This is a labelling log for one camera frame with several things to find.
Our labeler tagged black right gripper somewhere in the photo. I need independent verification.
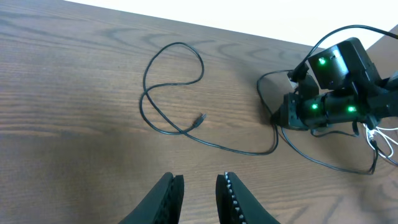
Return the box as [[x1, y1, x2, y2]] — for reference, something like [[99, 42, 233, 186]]
[[271, 93, 311, 130]]

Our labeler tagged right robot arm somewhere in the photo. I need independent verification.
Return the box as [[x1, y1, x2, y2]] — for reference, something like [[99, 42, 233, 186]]
[[271, 37, 397, 130]]

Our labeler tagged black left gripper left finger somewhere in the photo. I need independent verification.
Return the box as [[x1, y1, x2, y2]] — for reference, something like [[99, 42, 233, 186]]
[[119, 172, 184, 224]]

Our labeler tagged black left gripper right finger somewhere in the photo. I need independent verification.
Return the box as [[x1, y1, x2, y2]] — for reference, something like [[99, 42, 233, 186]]
[[215, 172, 280, 224]]

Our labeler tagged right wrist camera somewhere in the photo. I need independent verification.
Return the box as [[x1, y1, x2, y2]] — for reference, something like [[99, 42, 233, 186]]
[[289, 78, 299, 91]]

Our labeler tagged white USB cable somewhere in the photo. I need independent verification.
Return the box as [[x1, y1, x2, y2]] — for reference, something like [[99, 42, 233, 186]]
[[362, 123, 398, 159]]

